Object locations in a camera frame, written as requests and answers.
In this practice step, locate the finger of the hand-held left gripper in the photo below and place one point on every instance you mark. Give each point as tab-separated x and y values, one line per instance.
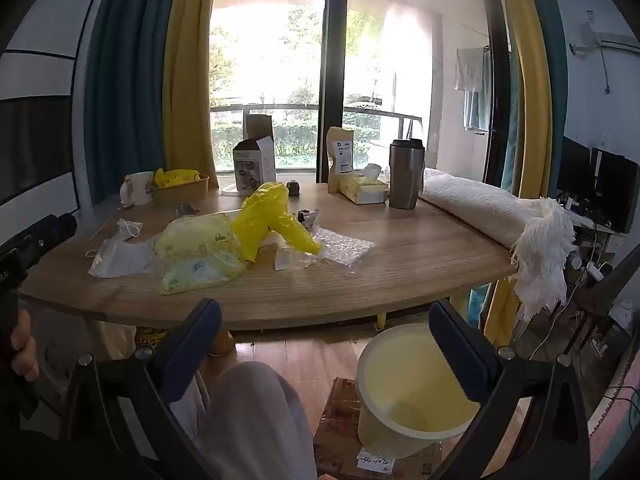
52	230

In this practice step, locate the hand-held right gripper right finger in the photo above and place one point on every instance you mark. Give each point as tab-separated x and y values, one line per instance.
462	355

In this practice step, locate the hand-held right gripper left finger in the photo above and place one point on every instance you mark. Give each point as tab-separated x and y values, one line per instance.
192	345

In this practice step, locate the pale yellow waste bin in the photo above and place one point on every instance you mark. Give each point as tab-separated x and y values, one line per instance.
400	375

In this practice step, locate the white face mask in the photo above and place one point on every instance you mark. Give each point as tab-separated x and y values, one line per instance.
127	228

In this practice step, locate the pale yellow plastic package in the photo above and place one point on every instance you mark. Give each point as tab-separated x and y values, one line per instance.
200	252

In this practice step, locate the clear plastic wrapper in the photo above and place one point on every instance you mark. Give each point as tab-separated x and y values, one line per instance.
292	260

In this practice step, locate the grey wrapper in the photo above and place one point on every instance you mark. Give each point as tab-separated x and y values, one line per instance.
185	209

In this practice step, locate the clear bubble wrap sheet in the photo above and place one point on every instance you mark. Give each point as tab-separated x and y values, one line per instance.
345	247

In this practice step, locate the small dark wrapper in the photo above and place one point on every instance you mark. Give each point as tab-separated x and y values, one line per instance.
306	216

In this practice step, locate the person's left hand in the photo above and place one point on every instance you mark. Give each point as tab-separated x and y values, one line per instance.
24	342

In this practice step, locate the pale yellow table leg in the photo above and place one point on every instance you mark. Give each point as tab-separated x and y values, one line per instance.
381	320

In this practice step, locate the person's leg in grey pants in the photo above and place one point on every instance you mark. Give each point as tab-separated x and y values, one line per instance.
250	420

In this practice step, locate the white mug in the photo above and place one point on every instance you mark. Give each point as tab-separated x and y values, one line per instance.
139	189

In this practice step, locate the yellow snack bag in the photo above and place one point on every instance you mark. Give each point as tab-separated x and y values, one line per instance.
172	177

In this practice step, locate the tan storage basket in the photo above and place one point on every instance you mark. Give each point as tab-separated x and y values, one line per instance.
180	192

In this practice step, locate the dark grey chair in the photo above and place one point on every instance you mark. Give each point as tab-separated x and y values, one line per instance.
590	305

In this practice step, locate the brown cardboard box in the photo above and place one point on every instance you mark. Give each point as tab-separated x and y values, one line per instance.
340	425

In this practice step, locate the rolled white tasselled blanket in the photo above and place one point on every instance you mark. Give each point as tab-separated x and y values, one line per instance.
475	205

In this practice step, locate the white plastic lid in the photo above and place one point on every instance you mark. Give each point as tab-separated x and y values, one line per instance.
230	190

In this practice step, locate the blue curtain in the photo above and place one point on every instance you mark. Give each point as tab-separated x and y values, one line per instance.
125	85

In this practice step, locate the steel tumbler with lid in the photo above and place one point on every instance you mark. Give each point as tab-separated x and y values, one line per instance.
406	175

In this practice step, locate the white product carton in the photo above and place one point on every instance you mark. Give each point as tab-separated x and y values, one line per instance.
250	165

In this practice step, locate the yellow tissue box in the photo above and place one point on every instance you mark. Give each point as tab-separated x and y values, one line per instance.
362	191

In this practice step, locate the yellow curtain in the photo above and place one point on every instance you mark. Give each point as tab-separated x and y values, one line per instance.
190	85
530	110

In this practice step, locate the small black monitor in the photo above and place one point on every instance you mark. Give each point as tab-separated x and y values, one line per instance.
575	165

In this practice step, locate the large black monitor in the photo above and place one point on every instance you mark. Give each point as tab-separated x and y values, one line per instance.
617	190

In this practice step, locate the kraft paper pouch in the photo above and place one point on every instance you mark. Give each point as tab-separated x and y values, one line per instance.
342	157

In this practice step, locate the hanging light blue towel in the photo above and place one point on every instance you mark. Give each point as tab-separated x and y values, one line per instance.
477	110

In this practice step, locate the black balcony railing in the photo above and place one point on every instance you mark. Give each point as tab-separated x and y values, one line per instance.
280	106

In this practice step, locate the hanging white towel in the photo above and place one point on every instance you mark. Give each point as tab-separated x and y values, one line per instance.
465	70

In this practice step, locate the teal curtain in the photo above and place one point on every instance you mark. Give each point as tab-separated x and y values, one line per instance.
555	60

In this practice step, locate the white air conditioner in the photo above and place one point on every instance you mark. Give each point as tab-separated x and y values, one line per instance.
610	35

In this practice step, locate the black door frame post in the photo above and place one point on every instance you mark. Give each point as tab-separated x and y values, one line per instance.
332	85
500	110

